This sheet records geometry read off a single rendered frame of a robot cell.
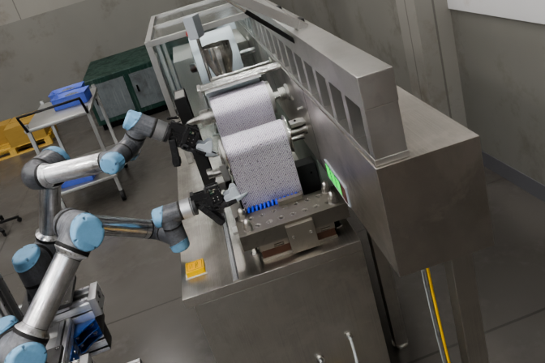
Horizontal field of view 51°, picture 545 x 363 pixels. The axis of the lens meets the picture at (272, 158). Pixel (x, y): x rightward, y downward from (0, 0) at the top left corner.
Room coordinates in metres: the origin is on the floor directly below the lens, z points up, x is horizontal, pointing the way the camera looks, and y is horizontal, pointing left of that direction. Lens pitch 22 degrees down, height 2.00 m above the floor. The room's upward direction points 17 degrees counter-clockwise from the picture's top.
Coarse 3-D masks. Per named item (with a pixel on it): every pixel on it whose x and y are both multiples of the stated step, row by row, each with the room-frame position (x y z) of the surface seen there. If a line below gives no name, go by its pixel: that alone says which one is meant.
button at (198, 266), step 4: (196, 260) 1.87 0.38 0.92; (200, 260) 1.86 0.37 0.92; (188, 264) 1.86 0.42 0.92; (192, 264) 1.85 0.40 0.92; (196, 264) 1.84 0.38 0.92; (200, 264) 1.83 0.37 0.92; (204, 264) 1.86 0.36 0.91; (188, 268) 1.83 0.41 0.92; (192, 268) 1.82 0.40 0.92; (196, 268) 1.81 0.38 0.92; (200, 268) 1.81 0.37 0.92; (204, 268) 1.82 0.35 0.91; (188, 272) 1.81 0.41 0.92; (192, 272) 1.80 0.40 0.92; (196, 272) 1.81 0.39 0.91; (200, 272) 1.81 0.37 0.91; (188, 276) 1.80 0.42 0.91
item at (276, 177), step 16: (272, 160) 1.96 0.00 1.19; (288, 160) 1.97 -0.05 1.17; (240, 176) 1.95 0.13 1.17; (256, 176) 1.96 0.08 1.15; (272, 176) 1.96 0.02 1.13; (288, 176) 1.97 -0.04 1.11; (240, 192) 1.95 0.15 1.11; (256, 192) 1.96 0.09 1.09; (272, 192) 1.96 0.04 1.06; (288, 192) 1.96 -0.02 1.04
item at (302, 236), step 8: (288, 224) 1.76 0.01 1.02; (296, 224) 1.75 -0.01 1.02; (304, 224) 1.75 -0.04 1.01; (312, 224) 1.75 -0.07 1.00; (288, 232) 1.74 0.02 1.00; (296, 232) 1.75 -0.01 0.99; (304, 232) 1.75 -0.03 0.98; (312, 232) 1.75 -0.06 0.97; (296, 240) 1.75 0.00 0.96; (304, 240) 1.75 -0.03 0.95; (312, 240) 1.75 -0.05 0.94; (296, 248) 1.74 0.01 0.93; (304, 248) 1.75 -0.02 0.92
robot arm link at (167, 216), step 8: (160, 208) 1.93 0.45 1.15; (168, 208) 1.92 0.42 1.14; (176, 208) 1.91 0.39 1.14; (152, 216) 1.91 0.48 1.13; (160, 216) 1.90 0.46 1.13; (168, 216) 1.90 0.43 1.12; (176, 216) 1.90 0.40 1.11; (160, 224) 1.90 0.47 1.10; (168, 224) 1.90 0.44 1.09; (176, 224) 1.91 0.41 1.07
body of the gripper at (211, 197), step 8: (216, 184) 1.97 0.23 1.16; (192, 192) 1.95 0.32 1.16; (200, 192) 1.93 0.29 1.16; (208, 192) 1.91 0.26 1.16; (216, 192) 1.92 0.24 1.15; (192, 200) 1.93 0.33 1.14; (200, 200) 1.93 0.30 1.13; (208, 200) 1.91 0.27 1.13; (216, 200) 1.93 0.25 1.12; (224, 200) 1.96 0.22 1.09; (208, 208) 1.93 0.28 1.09; (216, 208) 1.92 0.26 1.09
